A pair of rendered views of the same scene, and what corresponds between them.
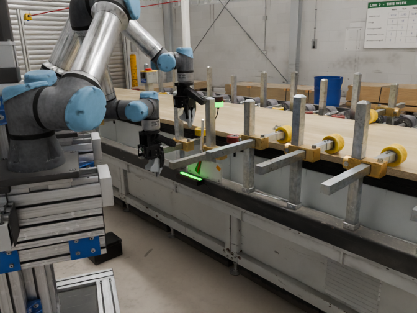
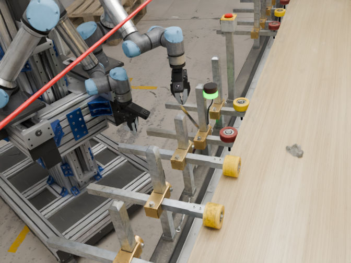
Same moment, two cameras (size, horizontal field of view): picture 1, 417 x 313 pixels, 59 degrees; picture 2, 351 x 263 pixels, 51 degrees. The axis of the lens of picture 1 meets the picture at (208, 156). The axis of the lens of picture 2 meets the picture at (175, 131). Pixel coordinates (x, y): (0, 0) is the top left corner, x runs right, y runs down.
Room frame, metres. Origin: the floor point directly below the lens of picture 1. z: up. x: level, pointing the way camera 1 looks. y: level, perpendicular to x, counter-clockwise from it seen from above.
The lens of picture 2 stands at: (1.14, -1.27, 1.93)
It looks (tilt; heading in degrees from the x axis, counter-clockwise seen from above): 37 degrees down; 69
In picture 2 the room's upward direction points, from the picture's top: 9 degrees counter-clockwise
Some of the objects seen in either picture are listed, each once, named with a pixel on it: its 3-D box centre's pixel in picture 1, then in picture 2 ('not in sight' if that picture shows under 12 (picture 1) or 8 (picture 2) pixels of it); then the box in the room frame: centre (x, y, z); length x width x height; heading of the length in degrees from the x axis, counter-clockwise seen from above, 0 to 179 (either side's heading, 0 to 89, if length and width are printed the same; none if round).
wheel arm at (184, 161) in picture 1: (206, 155); (189, 137); (1.70, 0.01, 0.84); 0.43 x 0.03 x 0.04; 133
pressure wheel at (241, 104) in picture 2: (201, 137); (241, 110); (2.01, 0.03, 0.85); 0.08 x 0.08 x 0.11
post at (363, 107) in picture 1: (357, 169); (131, 254); (1.22, -0.52, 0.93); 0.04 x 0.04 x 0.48; 43
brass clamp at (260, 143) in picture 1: (252, 140); (182, 154); (1.57, -0.20, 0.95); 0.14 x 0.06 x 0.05; 43
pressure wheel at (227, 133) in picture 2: (234, 145); (229, 141); (1.83, -0.14, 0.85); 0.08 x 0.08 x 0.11
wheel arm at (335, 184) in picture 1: (363, 168); (114, 258); (1.17, -0.52, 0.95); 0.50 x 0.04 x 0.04; 133
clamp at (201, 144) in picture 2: (214, 151); (203, 136); (1.76, -0.03, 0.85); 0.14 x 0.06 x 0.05; 43
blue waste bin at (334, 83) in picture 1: (327, 94); not in sight; (7.15, -2.34, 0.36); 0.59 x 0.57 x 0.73; 139
